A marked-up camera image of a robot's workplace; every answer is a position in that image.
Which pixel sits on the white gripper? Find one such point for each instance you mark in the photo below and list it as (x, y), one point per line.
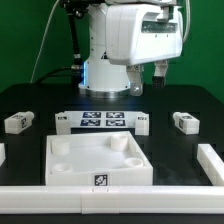
(137, 34)

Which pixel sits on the white square tabletop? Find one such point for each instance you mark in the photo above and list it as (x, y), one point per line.
(96, 159)

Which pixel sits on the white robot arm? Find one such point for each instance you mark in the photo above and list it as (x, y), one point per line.
(101, 78)

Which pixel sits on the apriltag marker sheet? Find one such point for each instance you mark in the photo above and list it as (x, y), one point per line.
(103, 119)

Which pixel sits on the white right obstacle rail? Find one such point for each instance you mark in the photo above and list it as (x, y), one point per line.
(211, 163)

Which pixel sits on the white obstacle rail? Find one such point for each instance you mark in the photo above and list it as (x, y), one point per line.
(211, 163)
(2, 153)
(114, 199)

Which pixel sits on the white front obstacle rail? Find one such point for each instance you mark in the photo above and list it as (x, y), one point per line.
(114, 199)

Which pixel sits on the white left obstacle rail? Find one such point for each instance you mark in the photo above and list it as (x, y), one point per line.
(2, 153)

